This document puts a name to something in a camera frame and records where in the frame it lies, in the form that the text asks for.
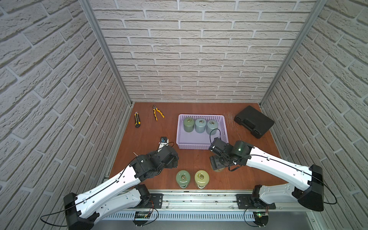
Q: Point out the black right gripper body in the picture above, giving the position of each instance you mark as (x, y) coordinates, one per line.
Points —
(218, 163)

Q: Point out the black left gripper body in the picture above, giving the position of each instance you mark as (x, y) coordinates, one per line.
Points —
(171, 158)

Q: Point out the dark green canister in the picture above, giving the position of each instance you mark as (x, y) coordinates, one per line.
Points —
(188, 124)
(183, 178)

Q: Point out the yellow-green canister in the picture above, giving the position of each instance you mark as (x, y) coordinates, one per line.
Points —
(218, 168)
(201, 179)

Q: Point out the light blue canister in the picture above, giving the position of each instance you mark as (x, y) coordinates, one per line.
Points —
(200, 125)
(212, 127)

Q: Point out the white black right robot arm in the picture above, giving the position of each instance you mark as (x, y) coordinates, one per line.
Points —
(304, 185)

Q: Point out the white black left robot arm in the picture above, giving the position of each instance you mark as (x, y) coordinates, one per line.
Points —
(124, 190)

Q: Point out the lilac perforated plastic basket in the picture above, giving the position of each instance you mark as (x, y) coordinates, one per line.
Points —
(197, 141)

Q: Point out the yellow black utility knife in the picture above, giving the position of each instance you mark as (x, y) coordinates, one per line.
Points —
(137, 120)

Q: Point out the black plastic tool case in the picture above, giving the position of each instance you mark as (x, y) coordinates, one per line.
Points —
(253, 120)

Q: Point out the left controller board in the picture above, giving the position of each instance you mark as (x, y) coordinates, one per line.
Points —
(142, 218)

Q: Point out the controller board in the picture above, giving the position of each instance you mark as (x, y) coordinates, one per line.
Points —
(142, 218)
(261, 219)

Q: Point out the right controller board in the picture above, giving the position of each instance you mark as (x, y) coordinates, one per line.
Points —
(261, 219)

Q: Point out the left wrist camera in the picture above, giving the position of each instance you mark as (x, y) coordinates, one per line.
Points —
(163, 142)

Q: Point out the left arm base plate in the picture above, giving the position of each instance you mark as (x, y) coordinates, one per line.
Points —
(154, 201)

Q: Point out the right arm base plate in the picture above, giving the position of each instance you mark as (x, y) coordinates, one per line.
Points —
(247, 201)

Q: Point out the aluminium frame post left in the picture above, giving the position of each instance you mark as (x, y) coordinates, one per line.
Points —
(105, 49)

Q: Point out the aluminium frame post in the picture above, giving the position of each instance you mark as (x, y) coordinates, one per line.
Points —
(312, 17)
(105, 49)

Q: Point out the aluminium frame post right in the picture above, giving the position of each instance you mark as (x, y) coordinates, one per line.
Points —
(312, 17)

